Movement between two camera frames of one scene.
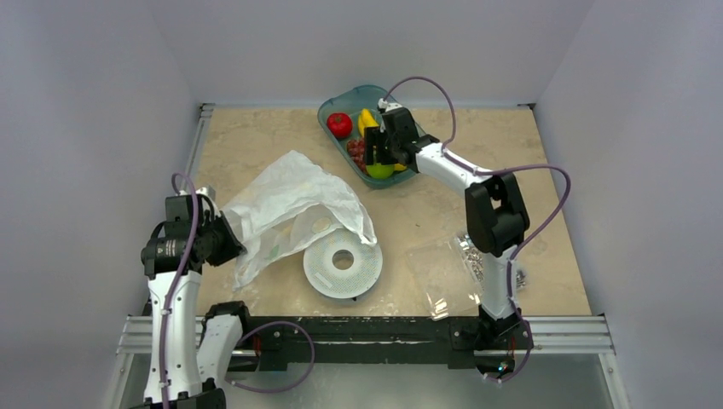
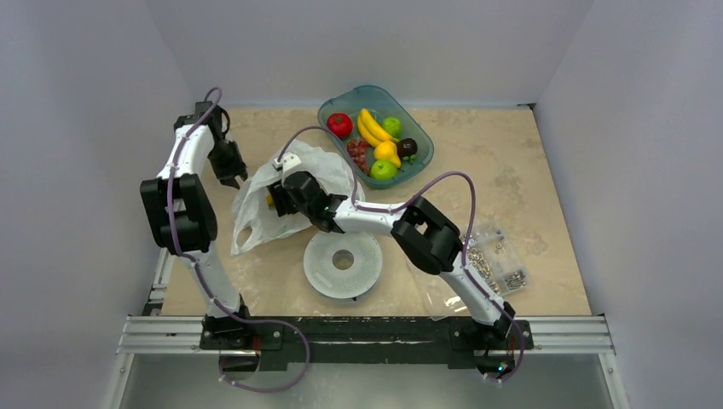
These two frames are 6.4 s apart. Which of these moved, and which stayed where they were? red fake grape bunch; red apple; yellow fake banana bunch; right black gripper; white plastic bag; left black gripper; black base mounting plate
Moved: white plastic bag; right black gripper; left black gripper
Stayed: yellow fake banana bunch; black base mounting plate; red apple; red fake grape bunch
